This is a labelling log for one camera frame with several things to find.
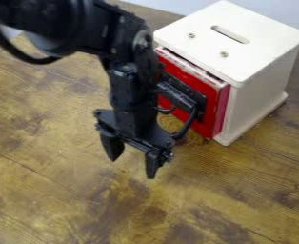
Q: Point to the white wooden box cabinet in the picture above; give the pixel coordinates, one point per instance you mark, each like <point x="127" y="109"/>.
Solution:
<point x="244" y="48"/>

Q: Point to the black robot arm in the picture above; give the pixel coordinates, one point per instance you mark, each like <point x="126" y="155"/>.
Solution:
<point x="44" y="30"/>

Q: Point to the red drawer front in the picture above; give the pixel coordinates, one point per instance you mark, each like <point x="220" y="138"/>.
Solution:
<point x="208" y="85"/>

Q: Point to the black drawer handle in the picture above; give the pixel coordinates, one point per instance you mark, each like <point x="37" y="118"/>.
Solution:
<point x="184" y="98"/>

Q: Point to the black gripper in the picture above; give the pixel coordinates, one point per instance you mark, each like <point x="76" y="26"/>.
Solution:
<point x="131" y="122"/>

